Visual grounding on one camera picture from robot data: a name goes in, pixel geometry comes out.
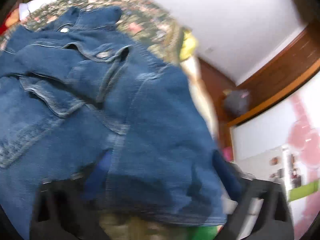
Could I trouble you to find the blue denim jacket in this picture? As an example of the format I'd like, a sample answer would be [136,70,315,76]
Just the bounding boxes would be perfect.
[0,4,228,240]

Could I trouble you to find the white wardrobe door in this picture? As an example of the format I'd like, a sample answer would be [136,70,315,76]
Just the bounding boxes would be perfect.
[232,74,319,239]

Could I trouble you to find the pink slipper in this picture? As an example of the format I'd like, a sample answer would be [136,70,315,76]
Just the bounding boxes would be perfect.
[222,146,234,162]

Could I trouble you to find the grey backpack on floor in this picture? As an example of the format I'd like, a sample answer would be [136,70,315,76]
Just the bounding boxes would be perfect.
[223,89,250,118]

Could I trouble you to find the beige mattress sheet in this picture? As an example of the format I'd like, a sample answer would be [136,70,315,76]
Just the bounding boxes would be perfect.
[180,56,219,139]

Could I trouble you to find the floral bed cover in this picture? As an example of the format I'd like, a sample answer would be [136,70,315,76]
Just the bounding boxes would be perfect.
[0,0,190,66]

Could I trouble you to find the yellow blanket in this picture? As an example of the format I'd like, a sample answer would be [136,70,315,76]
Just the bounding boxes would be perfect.
[180,29,199,62]

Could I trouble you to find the white shirt on bed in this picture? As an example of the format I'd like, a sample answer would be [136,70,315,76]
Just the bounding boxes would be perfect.
[18,0,57,21]

